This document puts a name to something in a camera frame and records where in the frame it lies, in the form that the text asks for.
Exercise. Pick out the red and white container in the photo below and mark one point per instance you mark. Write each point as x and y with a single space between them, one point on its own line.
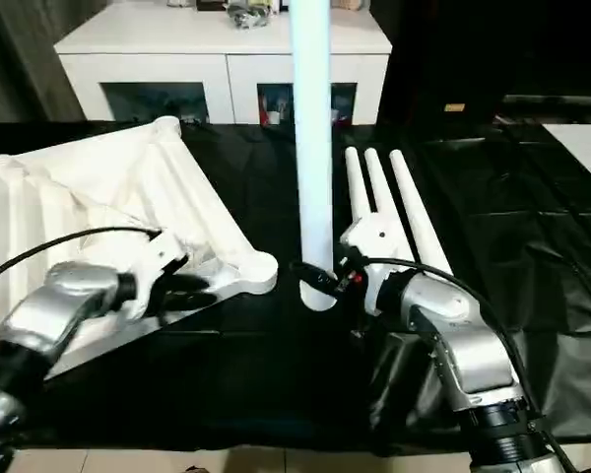
274 118

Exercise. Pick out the white plastic table leg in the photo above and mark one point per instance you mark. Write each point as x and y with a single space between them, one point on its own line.
413 207
355 182
312 123
376 182

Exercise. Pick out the white plastic table top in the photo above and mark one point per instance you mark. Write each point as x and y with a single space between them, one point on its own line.
103 187

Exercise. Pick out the black plastic mat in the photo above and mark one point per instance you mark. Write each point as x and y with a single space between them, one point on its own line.
276 369

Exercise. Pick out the small yellow label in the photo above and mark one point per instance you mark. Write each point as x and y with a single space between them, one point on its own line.
456 108

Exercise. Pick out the dark grey curtain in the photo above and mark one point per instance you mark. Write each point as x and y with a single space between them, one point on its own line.
24 59

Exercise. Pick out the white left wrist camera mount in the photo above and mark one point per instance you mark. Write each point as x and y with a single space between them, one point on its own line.
157 261

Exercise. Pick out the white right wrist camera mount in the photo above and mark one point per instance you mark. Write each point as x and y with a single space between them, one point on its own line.
374 236

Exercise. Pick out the bag of black items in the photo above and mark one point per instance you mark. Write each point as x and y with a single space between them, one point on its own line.
248 16

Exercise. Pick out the black low cabinet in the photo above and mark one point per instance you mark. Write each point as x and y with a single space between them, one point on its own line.
497 49

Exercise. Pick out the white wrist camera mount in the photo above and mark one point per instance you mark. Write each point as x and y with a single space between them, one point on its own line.
157 261
374 236

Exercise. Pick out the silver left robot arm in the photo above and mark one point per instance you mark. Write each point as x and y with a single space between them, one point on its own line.
54 315

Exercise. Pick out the white sideboard cabinet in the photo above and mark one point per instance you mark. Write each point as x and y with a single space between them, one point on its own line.
177 42

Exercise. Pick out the white flat board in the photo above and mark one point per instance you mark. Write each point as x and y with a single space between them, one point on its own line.
583 153

